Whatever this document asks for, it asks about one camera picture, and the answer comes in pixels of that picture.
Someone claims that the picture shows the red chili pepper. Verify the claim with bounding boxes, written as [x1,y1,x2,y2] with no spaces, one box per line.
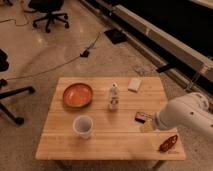
[159,135,178,152]

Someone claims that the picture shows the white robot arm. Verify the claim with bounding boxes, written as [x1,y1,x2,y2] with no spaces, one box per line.
[140,92,213,141]

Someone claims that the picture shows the dark candy box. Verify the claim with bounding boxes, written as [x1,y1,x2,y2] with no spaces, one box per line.
[135,112,152,124]

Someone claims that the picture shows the white rectangular block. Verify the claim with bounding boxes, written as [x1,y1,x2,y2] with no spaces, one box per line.
[128,78,142,92]

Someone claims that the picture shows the small white bottle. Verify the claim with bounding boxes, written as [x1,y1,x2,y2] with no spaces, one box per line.
[108,83,119,110]

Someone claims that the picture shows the wooden table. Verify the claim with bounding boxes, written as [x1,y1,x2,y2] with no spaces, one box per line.
[36,77,186,160]

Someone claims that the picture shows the white plastic cup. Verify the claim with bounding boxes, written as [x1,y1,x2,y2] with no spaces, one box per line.
[73,115,93,139]

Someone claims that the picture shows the orange wooden bowl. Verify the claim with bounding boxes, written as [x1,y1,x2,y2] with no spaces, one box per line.
[63,83,93,108]

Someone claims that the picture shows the black floor mat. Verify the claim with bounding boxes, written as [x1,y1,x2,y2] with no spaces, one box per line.
[104,29,127,44]

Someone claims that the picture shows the black chair base left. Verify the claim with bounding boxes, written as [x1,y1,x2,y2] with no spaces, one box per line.
[0,79,36,126]

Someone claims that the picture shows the black office chair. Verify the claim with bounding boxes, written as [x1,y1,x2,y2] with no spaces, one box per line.
[28,0,69,33]

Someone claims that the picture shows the black floor cable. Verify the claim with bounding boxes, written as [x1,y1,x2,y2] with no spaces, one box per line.
[5,31,103,82]

